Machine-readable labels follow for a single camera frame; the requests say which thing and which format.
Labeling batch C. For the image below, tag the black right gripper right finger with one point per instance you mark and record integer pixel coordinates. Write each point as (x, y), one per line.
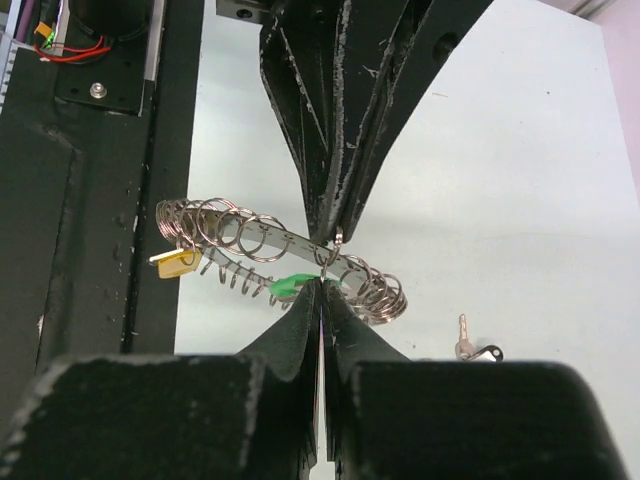
(390, 417)

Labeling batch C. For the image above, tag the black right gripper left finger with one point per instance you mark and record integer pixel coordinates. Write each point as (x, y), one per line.
(251, 415)

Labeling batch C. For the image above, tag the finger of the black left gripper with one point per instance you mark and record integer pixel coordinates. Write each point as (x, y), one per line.
(425, 36)

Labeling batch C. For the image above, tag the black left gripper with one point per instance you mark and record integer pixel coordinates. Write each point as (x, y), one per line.
(297, 54)

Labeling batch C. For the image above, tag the green tag key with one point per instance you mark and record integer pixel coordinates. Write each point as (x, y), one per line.
(288, 286)

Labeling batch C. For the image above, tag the metal disc with keyrings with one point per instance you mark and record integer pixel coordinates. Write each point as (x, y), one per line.
(248, 251)

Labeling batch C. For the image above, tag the black tag key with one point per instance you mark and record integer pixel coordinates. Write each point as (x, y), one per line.
(466, 350)

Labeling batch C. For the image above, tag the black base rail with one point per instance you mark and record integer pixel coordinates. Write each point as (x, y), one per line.
(79, 186)

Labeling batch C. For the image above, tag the white slotted cable duct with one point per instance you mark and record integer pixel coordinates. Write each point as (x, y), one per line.
(8, 52)

